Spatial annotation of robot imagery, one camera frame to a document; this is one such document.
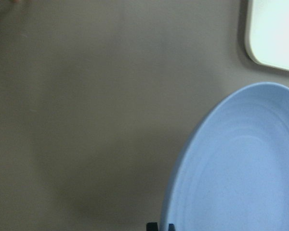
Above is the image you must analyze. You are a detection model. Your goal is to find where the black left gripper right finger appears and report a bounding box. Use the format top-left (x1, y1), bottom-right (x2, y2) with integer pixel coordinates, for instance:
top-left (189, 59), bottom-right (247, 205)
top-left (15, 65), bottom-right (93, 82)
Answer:
top-left (168, 224), bottom-right (175, 231)

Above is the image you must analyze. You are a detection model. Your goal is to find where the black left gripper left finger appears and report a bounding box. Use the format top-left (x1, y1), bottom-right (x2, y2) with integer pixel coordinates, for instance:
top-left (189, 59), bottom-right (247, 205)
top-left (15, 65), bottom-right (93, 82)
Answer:
top-left (146, 222), bottom-right (158, 231)

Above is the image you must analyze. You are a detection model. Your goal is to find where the blue round plate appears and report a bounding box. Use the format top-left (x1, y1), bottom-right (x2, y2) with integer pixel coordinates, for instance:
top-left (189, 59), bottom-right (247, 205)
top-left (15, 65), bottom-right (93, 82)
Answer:
top-left (160, 82), bottom-right (289, 231)

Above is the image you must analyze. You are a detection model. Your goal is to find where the cream rectangular tray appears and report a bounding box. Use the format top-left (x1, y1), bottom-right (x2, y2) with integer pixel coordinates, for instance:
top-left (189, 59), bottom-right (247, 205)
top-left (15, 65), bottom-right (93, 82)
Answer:
top-left (245, 0), bottom-right (289, 71)

